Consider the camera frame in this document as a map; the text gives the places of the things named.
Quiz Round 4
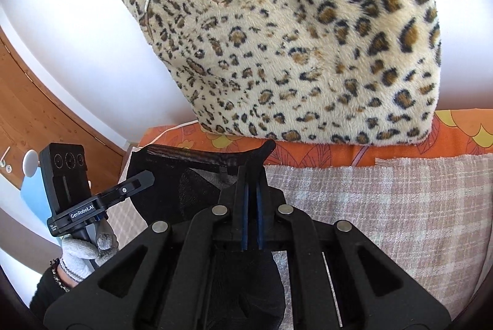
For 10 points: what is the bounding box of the white cable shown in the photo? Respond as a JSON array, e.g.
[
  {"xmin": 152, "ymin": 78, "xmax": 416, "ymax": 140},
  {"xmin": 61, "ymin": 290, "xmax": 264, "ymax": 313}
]
[{"xmin": 152, "ymin": 121, "xmax": 203, "ymax": 141}]

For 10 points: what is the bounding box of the person's left hand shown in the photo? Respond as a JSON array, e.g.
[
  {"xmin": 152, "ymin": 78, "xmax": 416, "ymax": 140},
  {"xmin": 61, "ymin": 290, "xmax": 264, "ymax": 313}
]
[{"xmin": 59, "ymin": 220, "xmax": 119, "ymax": 282}]

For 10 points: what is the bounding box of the beaded bracelet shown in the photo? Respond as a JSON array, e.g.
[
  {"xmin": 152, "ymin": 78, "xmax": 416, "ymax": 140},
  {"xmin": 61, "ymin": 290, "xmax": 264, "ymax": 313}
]
[{"xmin": 49, "ymin": 258, "xmax": 72, "ymax": 292}]

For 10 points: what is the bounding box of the leopard print cushion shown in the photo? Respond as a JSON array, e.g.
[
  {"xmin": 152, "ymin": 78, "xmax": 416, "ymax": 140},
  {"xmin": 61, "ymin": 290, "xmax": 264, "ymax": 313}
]
[{"xmin": 113, "ymin": 0, "xmax": 442, "ymax": 146}]

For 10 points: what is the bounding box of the pink plaid blanket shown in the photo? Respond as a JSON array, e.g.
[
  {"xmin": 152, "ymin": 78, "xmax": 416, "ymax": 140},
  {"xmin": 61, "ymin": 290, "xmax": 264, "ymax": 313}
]
[{"xmin": 104, "ymin": 155, "xmax": 493, "ymax": 319}]

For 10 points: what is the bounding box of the orange floral bed sheet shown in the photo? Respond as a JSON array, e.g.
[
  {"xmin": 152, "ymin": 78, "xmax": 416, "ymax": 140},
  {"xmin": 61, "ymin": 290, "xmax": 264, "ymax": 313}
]
[{"xmin": 138, "ymin": 110, "xmax": 493, "ymax": 167}]

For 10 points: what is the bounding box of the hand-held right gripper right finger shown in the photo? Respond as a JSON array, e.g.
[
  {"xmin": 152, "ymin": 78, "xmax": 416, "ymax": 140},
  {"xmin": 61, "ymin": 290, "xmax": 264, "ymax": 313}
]
[{"xmin": 252, "ymin": 165, "xmax": 451, "ymax": 330}]

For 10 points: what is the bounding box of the white clip lamp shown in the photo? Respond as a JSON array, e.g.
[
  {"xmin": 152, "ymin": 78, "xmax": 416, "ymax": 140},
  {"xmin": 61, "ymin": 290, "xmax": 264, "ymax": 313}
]
[{"xmin": 22, "ymin": 150, "xmax": 41, "ymax": 177}]

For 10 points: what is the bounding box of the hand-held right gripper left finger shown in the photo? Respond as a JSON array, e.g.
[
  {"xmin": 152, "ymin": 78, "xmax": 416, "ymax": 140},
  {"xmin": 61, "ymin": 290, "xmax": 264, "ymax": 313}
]
[{"xmin": 43, "ymin": 165, "xmax": 253, "ymax": 330}]

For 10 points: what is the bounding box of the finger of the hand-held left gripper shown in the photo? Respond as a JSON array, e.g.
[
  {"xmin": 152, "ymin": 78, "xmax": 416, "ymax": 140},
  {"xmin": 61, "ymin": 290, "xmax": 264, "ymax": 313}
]
[{"xmin": 96, "ymin": 170, "xmax": 155, "ymax": 207}]

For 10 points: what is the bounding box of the person's left forearm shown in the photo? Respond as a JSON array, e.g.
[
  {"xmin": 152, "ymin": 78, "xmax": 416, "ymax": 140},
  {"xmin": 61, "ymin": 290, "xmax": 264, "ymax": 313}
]
[{"xmin": 30, "ymin": 259, "xmax": 91, "ymax": 315}]

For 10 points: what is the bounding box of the black t-shirt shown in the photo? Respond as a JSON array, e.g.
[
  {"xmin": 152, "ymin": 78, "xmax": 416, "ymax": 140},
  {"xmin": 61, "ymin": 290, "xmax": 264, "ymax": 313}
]
[{"xmin": 125, "ymin": 139, "xmax": 287, "ymax": 330}]

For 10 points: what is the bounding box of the light blue plastic item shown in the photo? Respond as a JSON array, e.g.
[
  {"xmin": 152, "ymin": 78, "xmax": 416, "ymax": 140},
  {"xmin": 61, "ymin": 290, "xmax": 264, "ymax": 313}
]
[{"xmin": 21, "ymin": 168, "xmax": 52, "ymax": 216}]

